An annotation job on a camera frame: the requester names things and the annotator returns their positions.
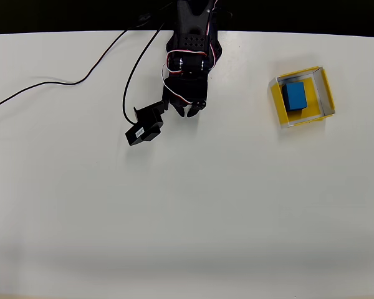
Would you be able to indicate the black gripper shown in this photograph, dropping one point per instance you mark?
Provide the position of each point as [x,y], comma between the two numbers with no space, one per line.
[181,100]

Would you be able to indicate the blue cube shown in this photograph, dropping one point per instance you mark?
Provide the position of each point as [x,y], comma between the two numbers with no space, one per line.
[295,96]

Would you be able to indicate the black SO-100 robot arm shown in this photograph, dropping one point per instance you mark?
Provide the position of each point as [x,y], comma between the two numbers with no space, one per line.
[191,34]

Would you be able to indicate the yellow open box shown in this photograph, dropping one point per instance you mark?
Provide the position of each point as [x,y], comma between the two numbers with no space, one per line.
[327,90]

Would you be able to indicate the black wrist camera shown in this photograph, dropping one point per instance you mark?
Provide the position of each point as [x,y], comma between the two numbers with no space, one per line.
[146,127]

